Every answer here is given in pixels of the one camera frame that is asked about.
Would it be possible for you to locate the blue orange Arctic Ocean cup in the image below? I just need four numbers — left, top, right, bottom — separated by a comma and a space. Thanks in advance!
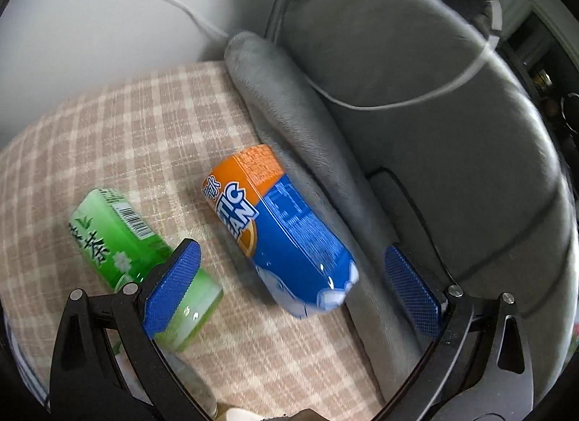
202, 144, 359, 318

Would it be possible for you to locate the green tea cup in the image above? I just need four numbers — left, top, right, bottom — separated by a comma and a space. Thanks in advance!
69, 189, 223, 352

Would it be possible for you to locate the plaid beige seat cover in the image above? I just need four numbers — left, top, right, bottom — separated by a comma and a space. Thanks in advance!
1, 62, 384, 420

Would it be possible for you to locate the grey rolled blanket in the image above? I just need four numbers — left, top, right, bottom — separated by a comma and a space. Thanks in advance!
225, 31, 423, 399

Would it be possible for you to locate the grey sofa backrest cushion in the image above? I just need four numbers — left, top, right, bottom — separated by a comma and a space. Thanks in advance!
267, 0, 578, 399

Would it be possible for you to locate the white cable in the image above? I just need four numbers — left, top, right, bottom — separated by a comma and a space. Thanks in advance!
101, 0, 504, 112

